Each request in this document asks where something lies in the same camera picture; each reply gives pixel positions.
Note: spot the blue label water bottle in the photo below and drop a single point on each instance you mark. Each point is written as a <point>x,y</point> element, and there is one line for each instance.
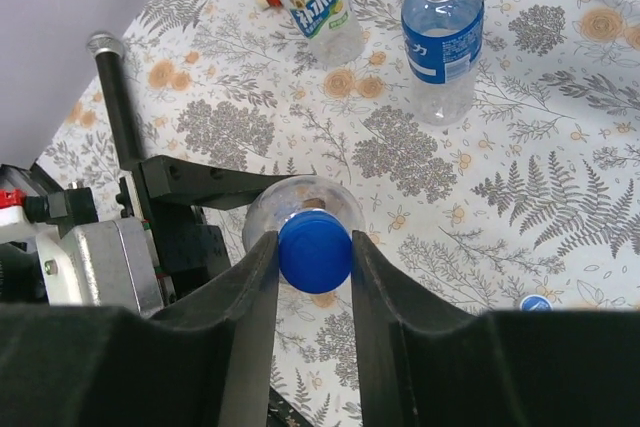
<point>443,43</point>

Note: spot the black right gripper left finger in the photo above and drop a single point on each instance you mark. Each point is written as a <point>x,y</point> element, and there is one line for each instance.
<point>203,361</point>

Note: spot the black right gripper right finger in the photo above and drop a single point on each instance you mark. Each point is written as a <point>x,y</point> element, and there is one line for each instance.
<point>424,362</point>

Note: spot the white blue label bottle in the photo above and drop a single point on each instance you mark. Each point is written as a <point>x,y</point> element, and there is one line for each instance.
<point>330,27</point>

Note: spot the plain blue bottle cap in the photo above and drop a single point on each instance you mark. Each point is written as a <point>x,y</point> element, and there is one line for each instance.
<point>314,252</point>

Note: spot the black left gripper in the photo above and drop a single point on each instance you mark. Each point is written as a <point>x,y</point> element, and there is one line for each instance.
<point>171,194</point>

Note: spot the Pepsi label clear bottle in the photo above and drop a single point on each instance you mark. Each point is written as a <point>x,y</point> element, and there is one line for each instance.
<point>286,198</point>

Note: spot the blue white cap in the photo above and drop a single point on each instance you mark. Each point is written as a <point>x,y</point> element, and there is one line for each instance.
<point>534,302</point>

